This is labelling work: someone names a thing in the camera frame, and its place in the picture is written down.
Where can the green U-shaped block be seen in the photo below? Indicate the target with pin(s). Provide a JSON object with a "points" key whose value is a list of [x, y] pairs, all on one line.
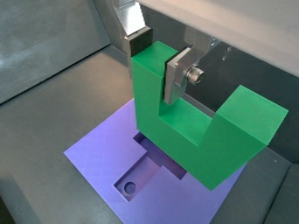
{"points": [[209, 145]]}

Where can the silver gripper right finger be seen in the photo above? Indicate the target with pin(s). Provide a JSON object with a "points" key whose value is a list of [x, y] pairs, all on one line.
{"points": [[180, 67]]}

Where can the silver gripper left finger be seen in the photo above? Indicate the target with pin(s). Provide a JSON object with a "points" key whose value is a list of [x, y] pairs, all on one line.
{"points": [[136, 34]]}

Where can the purple board with cross slot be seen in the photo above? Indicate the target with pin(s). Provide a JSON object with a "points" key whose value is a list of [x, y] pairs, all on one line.
{"points": [[144, 186]]}

